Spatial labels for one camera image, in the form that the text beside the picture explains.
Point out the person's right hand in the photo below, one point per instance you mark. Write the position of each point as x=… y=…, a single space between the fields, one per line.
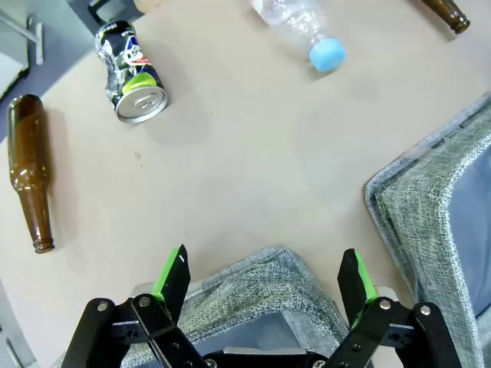
x=147 y=4

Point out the clear plastic bottle blue cap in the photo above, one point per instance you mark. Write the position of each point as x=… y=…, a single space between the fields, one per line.
x=299 y=23

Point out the crushed black Pepsi can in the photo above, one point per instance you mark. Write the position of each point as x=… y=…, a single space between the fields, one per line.
x=126 y=69

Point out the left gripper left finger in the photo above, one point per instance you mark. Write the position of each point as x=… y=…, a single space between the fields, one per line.
x=174 y=283

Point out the brown glass beer bottle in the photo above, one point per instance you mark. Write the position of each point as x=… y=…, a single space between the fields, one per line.
x=449 y=13
x=28 y=153

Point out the grey fabric basket bottle label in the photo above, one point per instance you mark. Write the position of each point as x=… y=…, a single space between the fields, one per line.
x=261 y=283

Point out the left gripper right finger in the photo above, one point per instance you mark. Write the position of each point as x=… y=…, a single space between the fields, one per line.
x=353 y=283

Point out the grey fabric basket plastic label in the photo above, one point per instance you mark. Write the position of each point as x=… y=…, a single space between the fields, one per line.
x=422 y=211

